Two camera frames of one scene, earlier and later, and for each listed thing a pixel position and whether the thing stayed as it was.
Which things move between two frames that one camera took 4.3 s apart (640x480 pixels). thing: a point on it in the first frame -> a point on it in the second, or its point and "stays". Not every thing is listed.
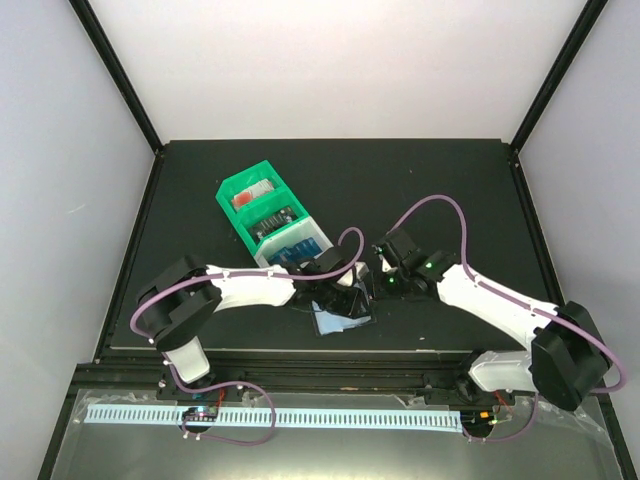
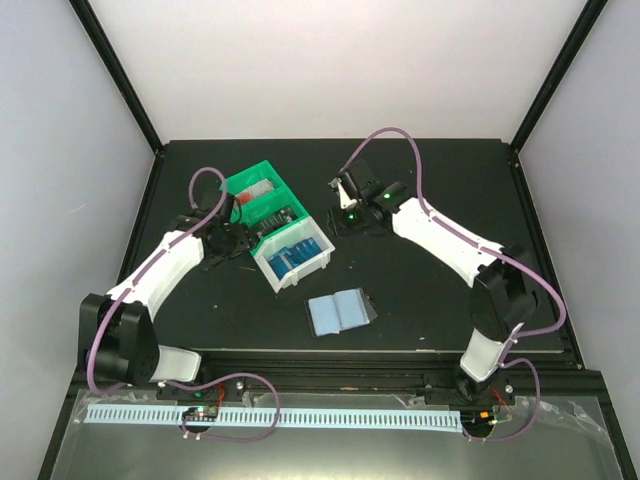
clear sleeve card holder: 330,322 stays
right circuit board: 478,420 stays
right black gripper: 409,294 -> 339,226
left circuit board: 201,414 stays
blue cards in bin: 305,250 stays
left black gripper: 352,306 -> 243,243
